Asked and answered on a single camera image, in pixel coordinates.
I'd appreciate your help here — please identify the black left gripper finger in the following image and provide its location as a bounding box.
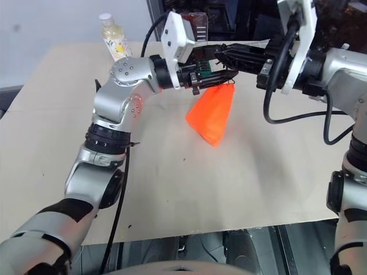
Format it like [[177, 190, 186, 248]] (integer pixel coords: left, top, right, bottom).
[[200, 76, 236, 87], [211, 70, 239, 80]]

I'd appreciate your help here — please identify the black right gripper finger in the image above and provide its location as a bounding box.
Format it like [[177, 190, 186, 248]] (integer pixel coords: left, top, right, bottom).
[[213, 42, 269, 58], [215, 56, 267, 74]]

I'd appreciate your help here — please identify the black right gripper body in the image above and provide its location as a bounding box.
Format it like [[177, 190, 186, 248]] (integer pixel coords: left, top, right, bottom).
[[256, 36, 291, 90]]

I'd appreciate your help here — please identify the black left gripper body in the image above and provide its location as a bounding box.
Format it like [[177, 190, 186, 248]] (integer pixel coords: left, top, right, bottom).
[[177, 45, 220, 96]]

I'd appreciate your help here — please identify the orange fabric pouch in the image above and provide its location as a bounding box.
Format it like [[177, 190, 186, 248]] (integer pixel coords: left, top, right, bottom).
[[185, 84, 236, 148]]

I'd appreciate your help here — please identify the clear plastic container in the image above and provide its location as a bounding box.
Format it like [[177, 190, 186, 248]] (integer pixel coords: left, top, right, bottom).
[[182, 13, 210, 48]]

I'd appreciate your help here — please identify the clear yellow drink bottle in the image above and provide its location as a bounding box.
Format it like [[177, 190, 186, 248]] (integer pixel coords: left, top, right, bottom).
[[99, 13, 133, 62]]

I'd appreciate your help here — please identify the dark rounded shape under table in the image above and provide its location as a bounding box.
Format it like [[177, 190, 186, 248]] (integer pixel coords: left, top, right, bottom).
[[222, 228, 260, 275]]

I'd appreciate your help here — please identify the grey seat at table edge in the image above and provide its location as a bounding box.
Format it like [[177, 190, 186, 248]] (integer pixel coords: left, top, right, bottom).
[[0, 85, 24, 119]]

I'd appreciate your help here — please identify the grey rounded robot body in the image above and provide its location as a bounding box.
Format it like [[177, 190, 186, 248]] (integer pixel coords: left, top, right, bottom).
[[71, 259, 240, 275]]

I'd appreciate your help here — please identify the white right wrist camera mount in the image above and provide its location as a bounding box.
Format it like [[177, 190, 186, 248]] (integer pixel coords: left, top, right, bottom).
[[276, 0, 319, 95]]

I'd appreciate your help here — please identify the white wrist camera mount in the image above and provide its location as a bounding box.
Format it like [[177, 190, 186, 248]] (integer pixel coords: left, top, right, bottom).
[[160, 10, 199, 90], [276, 0, 319, 95]]

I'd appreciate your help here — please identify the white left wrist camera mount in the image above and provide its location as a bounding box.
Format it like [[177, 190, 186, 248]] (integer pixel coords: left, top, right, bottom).
[[160, 10, 199, 90]]

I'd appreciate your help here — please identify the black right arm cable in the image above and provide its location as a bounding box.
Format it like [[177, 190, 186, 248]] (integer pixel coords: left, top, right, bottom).
[[263, 24, 358, 146]]

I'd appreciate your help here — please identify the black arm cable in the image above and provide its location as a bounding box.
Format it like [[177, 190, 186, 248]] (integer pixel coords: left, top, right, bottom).
[[263, 24, 358, 146], [99, 11, 176, 275]]

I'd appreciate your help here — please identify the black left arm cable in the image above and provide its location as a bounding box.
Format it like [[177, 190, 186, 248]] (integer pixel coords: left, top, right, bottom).
[[99, 11, 176, 275]]

